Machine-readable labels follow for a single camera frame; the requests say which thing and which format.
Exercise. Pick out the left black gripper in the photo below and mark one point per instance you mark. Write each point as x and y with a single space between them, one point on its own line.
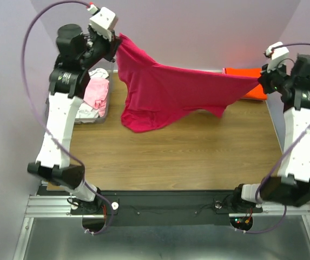
111 46

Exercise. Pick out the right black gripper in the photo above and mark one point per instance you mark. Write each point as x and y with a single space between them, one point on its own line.
265 77

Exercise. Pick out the magenta t shirt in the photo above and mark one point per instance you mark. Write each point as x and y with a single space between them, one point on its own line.
158 95

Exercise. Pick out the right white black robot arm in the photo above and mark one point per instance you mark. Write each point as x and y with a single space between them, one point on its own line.
291 185

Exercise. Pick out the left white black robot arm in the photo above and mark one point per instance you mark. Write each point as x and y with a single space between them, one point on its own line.
77 53

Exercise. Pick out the clear plastic bin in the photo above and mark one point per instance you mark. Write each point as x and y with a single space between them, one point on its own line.
106 108

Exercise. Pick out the white t shirt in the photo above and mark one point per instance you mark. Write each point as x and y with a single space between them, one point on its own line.
85 112

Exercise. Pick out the small circuit board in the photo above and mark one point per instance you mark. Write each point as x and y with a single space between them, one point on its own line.
244 222

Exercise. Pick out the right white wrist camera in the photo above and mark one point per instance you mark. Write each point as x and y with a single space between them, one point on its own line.
276 54

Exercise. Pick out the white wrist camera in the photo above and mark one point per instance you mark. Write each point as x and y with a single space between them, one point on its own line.
276 54
102 20

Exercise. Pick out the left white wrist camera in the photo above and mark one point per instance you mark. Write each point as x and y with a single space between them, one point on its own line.
102 20

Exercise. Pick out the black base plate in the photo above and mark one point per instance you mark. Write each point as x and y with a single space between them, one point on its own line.
160 208

